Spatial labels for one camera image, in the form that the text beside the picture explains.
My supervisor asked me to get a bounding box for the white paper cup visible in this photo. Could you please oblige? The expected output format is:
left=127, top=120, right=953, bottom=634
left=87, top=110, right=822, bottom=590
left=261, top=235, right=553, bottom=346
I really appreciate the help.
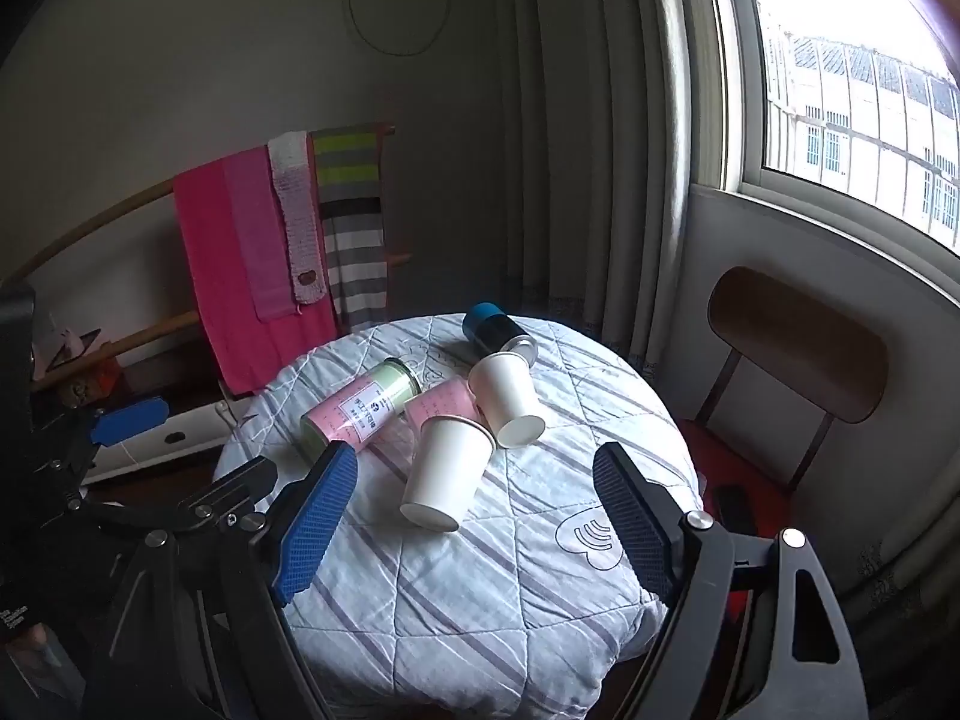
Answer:
left=467, top=351, right=546, bottom=449
left=400, top=416, right=496, bottom=533

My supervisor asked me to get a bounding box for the light pink knit scarf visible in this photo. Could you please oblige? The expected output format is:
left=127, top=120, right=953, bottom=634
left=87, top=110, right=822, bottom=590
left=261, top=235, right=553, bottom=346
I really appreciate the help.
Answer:
left=225, top=146, right=298, bottom=323

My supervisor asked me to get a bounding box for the wooden towel rack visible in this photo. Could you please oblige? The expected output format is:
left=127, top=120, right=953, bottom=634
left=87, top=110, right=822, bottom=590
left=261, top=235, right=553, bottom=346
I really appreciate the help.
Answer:
left=0, top=124, right=415, bottom=391

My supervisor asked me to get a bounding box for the black object on chair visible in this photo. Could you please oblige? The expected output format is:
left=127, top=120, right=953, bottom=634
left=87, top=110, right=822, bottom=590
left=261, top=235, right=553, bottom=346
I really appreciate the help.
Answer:
left=716, top=486, right=755, bottom=535

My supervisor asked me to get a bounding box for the green lid pink label jar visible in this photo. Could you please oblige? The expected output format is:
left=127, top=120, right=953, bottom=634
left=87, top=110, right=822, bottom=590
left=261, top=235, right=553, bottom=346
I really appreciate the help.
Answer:
left=300, top=358, right=425, bottom=460

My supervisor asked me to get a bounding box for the tissue box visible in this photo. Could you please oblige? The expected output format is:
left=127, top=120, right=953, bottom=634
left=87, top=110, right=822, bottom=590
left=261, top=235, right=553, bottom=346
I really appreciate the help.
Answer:
left=34, top=322, right=121, bottom=410

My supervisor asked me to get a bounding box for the thin wall cable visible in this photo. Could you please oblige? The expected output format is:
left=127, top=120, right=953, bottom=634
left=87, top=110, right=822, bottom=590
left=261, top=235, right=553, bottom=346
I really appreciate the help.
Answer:
left=343, top=0, right=452, bottom=58

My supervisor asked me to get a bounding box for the striped grey yellow cloth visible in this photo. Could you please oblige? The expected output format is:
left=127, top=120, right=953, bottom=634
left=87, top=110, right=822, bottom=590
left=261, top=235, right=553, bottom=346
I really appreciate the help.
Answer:
left=310, top=124, right=392, bottom=335

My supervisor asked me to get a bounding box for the bright pink towel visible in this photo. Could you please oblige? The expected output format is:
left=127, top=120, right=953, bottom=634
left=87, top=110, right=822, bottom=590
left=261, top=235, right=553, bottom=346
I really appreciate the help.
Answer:
left=174, top=157, right=338, bottom=397

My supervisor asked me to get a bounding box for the white and pink crochet cloth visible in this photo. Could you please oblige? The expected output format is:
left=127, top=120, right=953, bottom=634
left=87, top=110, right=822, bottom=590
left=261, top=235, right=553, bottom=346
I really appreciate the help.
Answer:
left=268, top=131, right=326, bottom=307

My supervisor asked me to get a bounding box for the grey curtain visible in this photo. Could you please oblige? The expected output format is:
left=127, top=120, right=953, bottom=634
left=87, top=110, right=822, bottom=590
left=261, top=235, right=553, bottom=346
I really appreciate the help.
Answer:
left=491, top=0, right=695, bottom=391

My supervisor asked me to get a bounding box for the dark can with blue cap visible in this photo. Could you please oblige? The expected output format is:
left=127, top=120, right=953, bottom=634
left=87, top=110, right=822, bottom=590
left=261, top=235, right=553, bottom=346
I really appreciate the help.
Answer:
left=461, top=301, right=539, bottom=372

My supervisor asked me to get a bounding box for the white cabinet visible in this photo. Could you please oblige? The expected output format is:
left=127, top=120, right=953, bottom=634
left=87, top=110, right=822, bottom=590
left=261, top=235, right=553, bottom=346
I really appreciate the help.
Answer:
left=79, top=397, right=248, bottom=485

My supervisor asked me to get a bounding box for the window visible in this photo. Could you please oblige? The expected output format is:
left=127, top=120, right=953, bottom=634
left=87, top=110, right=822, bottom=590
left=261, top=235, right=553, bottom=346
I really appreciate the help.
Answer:
left=701, top=0, right=960, bottom=256

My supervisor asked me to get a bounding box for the wooden chair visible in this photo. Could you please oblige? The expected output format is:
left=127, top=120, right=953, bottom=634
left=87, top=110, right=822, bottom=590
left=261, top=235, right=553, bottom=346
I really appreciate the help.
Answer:
left=675, top=266, right=890, bottom=541

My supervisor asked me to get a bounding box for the quilted striped table cloth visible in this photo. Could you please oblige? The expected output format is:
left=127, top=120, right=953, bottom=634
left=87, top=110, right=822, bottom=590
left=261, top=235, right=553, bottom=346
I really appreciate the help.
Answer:
left=212, top=313, right=706, bottom=698

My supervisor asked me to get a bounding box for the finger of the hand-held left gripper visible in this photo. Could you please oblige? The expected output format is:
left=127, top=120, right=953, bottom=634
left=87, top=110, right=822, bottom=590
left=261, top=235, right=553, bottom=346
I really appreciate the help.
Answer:
left=75, top=456, right=278, bottom=541
left=34, top=396, right=172, bottom=496

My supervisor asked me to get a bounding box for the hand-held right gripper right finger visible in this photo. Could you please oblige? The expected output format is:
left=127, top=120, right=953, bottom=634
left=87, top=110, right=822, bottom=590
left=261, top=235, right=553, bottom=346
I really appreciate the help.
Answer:
left=592, top=441, right=871, bottom=720

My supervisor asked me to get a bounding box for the red chair cushion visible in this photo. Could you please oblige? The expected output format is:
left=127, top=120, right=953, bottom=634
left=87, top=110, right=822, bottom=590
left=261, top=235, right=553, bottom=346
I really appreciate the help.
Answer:
left=679, top=420, right=760, bottom=616

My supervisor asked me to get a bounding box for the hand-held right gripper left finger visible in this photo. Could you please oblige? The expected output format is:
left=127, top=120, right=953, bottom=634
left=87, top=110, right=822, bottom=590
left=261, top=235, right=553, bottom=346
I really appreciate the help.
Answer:
left=97, top=441, right=359, bottom=720

